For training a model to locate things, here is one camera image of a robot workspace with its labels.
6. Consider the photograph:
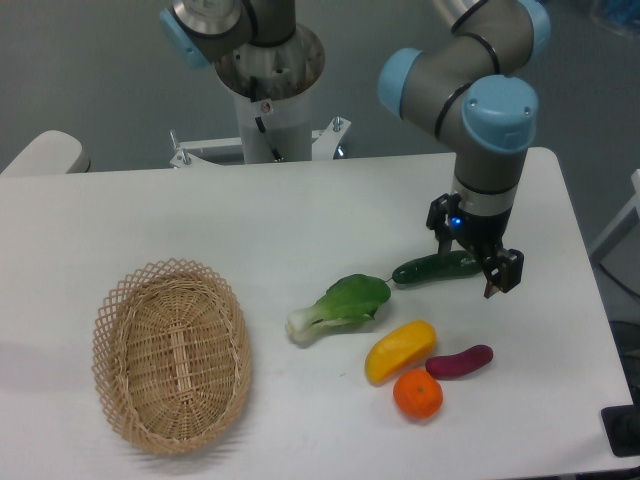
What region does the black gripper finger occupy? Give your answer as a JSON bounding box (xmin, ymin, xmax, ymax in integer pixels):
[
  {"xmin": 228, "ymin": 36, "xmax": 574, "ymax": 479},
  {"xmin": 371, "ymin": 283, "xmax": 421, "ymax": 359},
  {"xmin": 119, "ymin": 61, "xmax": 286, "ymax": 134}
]
[
  {"xmin": 481, "ymin": 245, "xmax": 524, "ymax": 299},
  {"xmin": 430, "ymin": 194, "xmax": 461, "ymax": 254}
]

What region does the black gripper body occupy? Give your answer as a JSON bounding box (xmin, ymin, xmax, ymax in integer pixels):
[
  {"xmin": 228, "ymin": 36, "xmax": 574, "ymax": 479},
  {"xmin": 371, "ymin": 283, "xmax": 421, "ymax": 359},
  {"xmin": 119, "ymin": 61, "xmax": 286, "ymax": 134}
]
[{"xmin": 426, "ymin": 185, "xmax": 515, "ymax": 255}]

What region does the green cucumber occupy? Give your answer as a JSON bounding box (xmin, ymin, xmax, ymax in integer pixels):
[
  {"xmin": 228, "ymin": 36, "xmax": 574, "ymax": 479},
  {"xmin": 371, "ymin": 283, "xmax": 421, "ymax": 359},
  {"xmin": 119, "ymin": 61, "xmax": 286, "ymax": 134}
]
[{"xmin": 391, "ymin": 250, "xmax": 482, "ymax": 285}]

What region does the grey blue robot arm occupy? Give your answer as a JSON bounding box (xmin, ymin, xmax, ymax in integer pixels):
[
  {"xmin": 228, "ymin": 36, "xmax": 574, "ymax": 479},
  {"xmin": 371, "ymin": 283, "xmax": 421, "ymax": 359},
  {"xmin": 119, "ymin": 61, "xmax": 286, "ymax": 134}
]
[{"xmin": 160, "ymin": 1, "xmax": 551, "ymax": 295}]

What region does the purple sweet potato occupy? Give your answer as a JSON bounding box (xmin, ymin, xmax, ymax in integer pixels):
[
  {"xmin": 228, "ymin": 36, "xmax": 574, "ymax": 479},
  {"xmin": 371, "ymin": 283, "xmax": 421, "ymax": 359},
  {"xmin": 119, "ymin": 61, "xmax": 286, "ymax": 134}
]
[{"xmin": 425, "ymin": 344, "xmax": 494, "ymax": 380}]

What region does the green bok choy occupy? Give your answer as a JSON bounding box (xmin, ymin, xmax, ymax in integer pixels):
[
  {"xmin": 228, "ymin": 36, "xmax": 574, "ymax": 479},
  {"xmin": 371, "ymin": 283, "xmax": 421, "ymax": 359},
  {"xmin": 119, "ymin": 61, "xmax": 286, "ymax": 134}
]
[{"xmin": 285, "ymin": 274, "xmax": 391, "ymax": 343}]

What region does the yellow mango slice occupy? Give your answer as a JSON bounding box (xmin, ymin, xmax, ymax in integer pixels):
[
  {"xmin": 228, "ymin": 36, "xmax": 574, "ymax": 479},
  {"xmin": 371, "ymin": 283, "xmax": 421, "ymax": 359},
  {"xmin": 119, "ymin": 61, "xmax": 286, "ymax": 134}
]
[{"xmin": 364, "ymin": 320, "xmax": 437, "ymax": 385}]

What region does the orange tangerine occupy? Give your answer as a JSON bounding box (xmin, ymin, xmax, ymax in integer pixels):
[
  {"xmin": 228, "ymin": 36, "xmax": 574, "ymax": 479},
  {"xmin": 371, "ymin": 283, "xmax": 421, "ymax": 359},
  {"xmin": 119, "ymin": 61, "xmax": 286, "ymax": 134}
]
[{"xmin": 393, "ymin": 369, "xmax": 444, "ymax": 420}]

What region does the black device at table edge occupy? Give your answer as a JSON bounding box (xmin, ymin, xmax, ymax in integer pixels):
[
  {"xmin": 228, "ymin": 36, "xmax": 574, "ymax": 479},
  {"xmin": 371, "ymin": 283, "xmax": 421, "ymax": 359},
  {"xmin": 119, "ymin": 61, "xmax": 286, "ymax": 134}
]
[{"xmin": 601, "ymin": 405, "xmax": 639, "ymax": 458}]

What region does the clear container with blue items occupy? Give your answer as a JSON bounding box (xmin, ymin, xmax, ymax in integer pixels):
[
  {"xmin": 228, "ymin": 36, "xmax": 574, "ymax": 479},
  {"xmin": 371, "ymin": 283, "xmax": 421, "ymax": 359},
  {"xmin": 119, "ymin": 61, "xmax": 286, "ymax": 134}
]
[{"xmin": 589, "ymin": 0, "xmax": 639, "ymax": 37}]

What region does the woven wicker basket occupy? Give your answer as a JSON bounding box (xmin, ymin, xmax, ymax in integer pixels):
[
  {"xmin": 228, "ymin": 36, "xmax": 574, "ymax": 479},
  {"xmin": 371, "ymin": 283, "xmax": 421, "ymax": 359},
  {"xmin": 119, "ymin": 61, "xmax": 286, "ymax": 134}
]
[{"xmin": 92, "ymin": 258, "xmax": 252, "ymax": 455}]

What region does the white chair armrest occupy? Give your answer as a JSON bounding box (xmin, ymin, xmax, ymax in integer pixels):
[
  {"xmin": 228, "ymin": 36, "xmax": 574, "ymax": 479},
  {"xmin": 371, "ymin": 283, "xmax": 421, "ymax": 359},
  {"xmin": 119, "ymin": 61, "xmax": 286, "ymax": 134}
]
[{"xmin": 1, "ymin": 130, "xmax": 91, "ymax": 178}]

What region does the white furniture frame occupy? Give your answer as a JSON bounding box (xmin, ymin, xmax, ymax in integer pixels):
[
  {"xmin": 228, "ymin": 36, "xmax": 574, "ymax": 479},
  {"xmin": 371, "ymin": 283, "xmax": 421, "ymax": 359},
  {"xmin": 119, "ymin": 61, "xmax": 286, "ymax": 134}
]
[{"xmin": 587, "ymin": 170, "xmax": 639, "ymax": 264}]

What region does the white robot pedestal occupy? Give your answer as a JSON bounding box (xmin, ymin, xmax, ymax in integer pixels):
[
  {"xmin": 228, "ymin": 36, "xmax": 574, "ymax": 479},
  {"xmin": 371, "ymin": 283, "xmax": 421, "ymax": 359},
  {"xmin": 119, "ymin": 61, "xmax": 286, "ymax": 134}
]
[{"xmin": 168, "ymin": 19, "xmax": 352, "ymax": 169}]

